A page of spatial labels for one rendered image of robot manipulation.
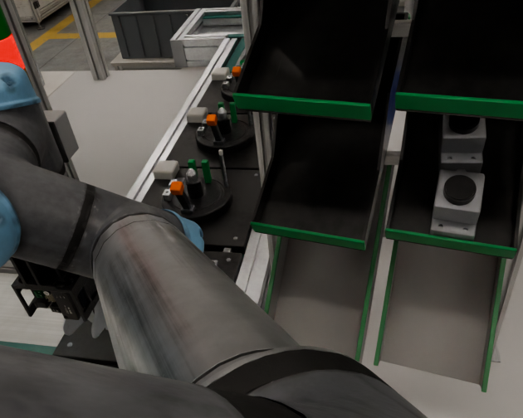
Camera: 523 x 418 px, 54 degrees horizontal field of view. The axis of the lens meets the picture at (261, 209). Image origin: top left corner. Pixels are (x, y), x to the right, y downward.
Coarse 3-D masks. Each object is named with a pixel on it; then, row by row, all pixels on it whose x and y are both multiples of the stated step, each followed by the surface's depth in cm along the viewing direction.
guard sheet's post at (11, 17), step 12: (0, 0) 71; (12, 12) 73; (12, 24) 74; (24, 36) 76; (24, 48) 76; (24, 60) 76; (36, 72) 79; (36, 84) 80; (48, 108) 82; (72, 168) 90
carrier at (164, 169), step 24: (168, 168) 110; (192, 168) 98; (168, 192) 100; (192, 192) 99; (216, 192) 101; (240, 192) 104; (192, 216) 96; (216, 216) 98; (240, 216) 98; (216, 240) 93; (240, 240) 92
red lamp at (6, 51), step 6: (12, 36) 72; (0, 42) 70; (6, 42) 71; (12, 42) 72; (0, 48) 71; (6, 48) 71; (12, 48) 72; (0, 54) 71; (6, 54) 71; (12, 54) 72; (18, 54) 73; (0, 60) 71; (6, 60) 72; (12, 60) 72; (18, 60) 73; (24, 66) 75
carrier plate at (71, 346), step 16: (208, 256) 90; (224, 256) 90; (240, 256) 89; (224, 272) 86; (64, 336) 79; (80, 336) 79; (64, 352) 76; (80, 352) 76; (96, 352) 76; (112, 352) 76
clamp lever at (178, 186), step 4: (180, 180) 92; (184, 180) 93; (172, 184) 90; (176, 184) 90; (180, 184) 90; (172, 188) 90; (176, 188) 90; (180, 188) 90; (172, 192) 91; (176, 192) 90; (180, 192) 90; (184, 192) 93; (176, 196) 92; (180, 196) 92; (184, 196) 93; (180, 200) 93; (184, 200) 93; (188, 200) 95; (184, 204) 95; (188, 204) 95; (184, 208) 96; (188, 208) 96
